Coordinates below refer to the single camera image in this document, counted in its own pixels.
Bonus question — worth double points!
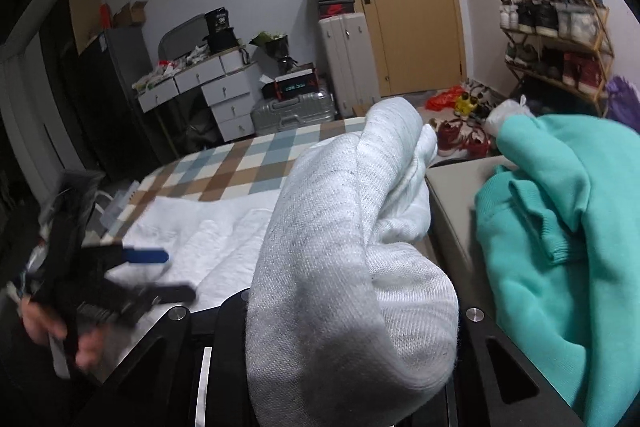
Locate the yellow black sneakers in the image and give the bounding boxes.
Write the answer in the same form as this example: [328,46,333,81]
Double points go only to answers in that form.
[452,92,484,116]

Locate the dark wrapped flower bouquet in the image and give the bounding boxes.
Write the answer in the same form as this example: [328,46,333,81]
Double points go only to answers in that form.
[250,32,292,76]

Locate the grey padded bench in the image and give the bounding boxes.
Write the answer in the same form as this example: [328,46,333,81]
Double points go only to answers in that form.
[425,157,521,324]

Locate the wooden door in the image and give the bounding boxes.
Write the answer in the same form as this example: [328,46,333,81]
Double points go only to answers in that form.
[327,0,467,98]

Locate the white fleece cloth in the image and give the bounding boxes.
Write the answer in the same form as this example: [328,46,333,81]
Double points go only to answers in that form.
[107,194,301,301]

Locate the black shoe box red logo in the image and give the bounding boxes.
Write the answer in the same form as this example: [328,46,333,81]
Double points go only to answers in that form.
[318,2,357,19]

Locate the white plastic bag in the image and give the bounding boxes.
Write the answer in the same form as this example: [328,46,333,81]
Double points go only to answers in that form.
[482,96,537,138]

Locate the person's left hand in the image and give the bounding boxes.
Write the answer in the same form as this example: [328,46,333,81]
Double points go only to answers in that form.
[21,301,104,371]

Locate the white desk with drawers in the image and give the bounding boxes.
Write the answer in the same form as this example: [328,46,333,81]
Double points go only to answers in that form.
[135,49,261,146]

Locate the white upright suitcase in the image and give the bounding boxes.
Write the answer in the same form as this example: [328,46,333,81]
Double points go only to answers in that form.
[318,13,381,118]

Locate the purple bag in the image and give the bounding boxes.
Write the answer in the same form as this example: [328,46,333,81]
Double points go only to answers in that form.
[606,76,640,134]

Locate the pile of snack packets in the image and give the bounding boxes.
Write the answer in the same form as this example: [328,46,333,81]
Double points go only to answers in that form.
[132,47,211,90]

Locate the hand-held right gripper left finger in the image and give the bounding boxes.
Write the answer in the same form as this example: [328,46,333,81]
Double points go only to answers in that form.
[100,289,256,427]

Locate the red white sneaker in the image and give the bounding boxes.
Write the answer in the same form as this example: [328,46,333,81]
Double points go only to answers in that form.
[462,129,494,158]
[433,118,469,154]

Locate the black bag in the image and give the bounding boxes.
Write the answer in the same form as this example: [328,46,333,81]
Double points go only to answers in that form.
[202,27,239,53]

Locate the black wardrobe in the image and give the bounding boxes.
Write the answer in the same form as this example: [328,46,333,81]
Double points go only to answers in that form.
[40,0,101,188]

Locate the flat cardboard sheet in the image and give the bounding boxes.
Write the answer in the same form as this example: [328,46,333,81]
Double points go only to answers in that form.
[67,0,104,56]

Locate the black printed box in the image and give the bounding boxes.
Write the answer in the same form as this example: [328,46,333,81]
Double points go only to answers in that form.
[206,8,231,33]

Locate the dark grey fridge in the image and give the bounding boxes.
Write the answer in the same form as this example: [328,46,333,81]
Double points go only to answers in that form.
[77,27,166,178]

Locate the bamboo shoe rack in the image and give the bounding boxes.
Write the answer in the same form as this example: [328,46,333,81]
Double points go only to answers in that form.
[492,0,617,118]

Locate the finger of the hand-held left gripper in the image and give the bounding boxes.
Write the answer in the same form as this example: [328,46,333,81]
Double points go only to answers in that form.
[82,244,170,266]
[100,282,197,309]

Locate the wooden shoe rack with shoes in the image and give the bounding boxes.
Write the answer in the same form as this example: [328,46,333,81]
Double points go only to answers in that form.
[489,0,607,94]

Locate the orange plastic bag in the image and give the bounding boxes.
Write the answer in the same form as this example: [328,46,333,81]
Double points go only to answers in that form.
[425,88,464,110]

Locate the white carton with red print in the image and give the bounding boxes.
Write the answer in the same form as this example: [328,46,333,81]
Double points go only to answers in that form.
[97,182,141,238]

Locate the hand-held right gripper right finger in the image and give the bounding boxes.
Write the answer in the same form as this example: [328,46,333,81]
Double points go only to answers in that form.
[442,307,585,427]

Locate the teal sweatshirt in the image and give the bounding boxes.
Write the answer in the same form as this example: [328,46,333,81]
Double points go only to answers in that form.
[474,113,640,427]

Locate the light grey hoodie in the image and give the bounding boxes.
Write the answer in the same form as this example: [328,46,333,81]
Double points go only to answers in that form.
[245,97,460,427]

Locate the open cardboard box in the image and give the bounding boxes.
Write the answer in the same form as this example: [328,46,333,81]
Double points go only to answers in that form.
[111,1,150,28]

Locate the silver suitcase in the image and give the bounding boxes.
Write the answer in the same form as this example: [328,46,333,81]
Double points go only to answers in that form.
[250,91,336,138]

